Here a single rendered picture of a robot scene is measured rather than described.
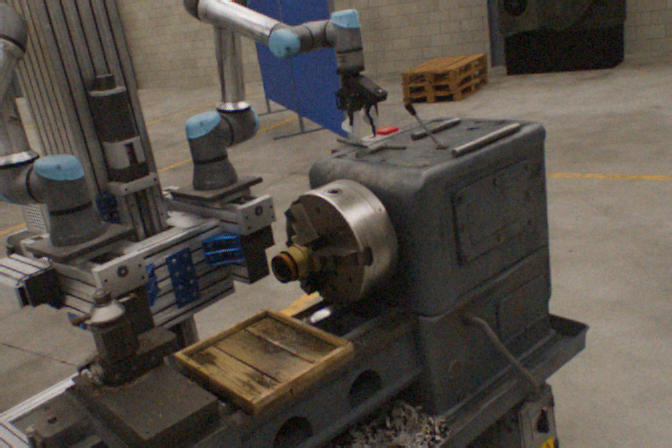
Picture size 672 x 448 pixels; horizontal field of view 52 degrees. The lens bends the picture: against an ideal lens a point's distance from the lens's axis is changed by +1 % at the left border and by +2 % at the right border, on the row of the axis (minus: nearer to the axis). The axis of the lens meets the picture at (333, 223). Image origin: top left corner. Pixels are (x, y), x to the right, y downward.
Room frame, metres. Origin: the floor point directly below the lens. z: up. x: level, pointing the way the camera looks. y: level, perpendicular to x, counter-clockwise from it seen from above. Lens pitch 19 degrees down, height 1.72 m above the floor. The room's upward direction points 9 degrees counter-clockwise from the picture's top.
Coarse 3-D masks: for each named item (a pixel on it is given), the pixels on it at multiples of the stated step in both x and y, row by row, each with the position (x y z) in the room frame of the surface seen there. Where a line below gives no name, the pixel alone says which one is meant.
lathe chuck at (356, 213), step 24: (312, 192) 1.66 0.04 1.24; (312, 216) 1.67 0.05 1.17; (336, 216) 1.59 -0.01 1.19; (360, 216) 1.58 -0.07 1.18; (336, 240) 1.60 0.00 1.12; (360, 240) 1.54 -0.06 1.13; (384, 240) 1.58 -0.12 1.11; (384, 264) 1.57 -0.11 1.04; (336, 288) 1.63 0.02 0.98; (360, 288) 1.55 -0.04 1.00
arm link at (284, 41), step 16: (192, 0) 2.10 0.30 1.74; (208, 0) 2.08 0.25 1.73; (224, 0) 2.07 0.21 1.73; (208, 16) 2.08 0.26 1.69; (224, 16) 2.03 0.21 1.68; (240, 16) 2.00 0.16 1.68; (256, 16) 1.98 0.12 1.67; (240, 32) 2.00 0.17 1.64; (256, 32) 1.96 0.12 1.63; (272, 32) 1.92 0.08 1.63; (288, 32) 1.89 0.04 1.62; (304, 32) 1.93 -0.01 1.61; (272, 48) 1.90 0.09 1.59; (288, 48) 1.87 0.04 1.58; (304, 48) 1.92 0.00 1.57
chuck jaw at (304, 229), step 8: (288, 208) 1.67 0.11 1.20; (296, 208) 1.68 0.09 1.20; (304, 208) 1.69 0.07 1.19; (288, 216) 1.68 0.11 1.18; (296, 216) 1.66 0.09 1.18; (304, 216) 1.67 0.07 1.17; (296, 224) 1.65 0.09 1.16; (304, 224) 1.66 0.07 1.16; (312, 224) 1.67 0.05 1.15; (288, 232) 1.66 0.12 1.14; (296, 232) 1.63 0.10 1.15; (304, 232) 1.64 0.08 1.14; (312, 232) 1.65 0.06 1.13; (288, 240) 1.62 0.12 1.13; (296, 240) 1.62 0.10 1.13; (304, 240) 1.63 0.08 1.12; (312, 240) 1.64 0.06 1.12
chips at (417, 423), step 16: (368, 416) 1.63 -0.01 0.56; (384, 416) 1.64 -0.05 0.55; (400, 416) 1.59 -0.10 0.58; (416, 416) 1.60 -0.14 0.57; (352, 432) 1.50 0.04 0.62; (368, 432) 1.58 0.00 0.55; (384, 432) 1.58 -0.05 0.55; (400, 432) 1.55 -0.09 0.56; (416, 432) 1.54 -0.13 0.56; (432, 432) 1.52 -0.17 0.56; (448, 432) 1.51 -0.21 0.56
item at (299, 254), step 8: (288, 248) 1.60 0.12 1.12; (296, 248) 1.59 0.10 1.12; (304, 248) 1.61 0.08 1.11; (280, 256) 1.56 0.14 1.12; (288, 256) 1.57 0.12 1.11; (296, 256) 1.56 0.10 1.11; (304, 256) 1.57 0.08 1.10; (272, 264) 1.58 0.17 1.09; (280, 264) 1.60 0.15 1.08; (288, 264) 1.54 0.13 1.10; (296, 264) 1.55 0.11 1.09; (304, 264) 1.56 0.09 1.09; (280, 272) 1.59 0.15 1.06; (288, 272) 1.53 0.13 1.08; (296, 272) 1.55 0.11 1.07; (304, 272) 1.56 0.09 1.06; (280, 280) 1.57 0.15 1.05; (288, 280) 1.54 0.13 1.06; (296, 280) 1.56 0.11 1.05
